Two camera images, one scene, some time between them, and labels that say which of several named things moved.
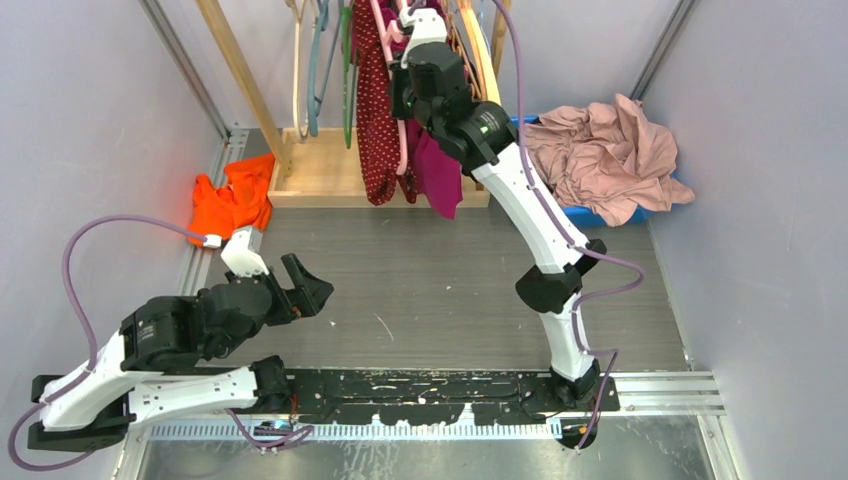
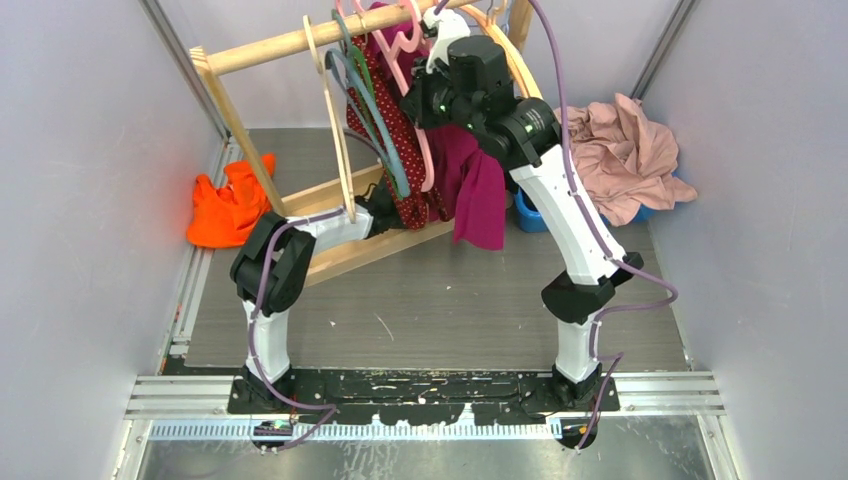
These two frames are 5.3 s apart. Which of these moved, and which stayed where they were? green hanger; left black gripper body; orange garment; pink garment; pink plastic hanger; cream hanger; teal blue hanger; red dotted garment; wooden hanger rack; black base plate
Moved: left black gripper body; pink plastic hanger; green hanger; cream hanger; teal blue hanger; wooden hanger rack; red dotted garment
Stayed: pink garment; black base plate; orange garment
